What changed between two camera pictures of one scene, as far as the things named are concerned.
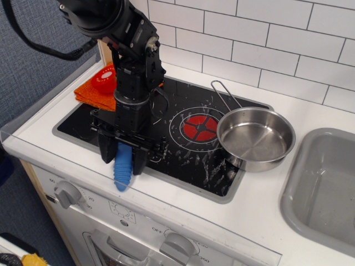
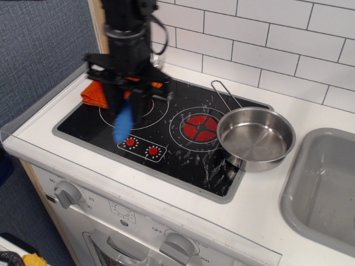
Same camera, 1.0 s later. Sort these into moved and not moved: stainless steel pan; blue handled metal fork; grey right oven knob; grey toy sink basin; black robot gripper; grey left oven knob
Moved: blue handled metal fork; black robot gripper
Not moved: grey left oven knob; stainless steel pan; grey toy sink basin; grey right oven knob
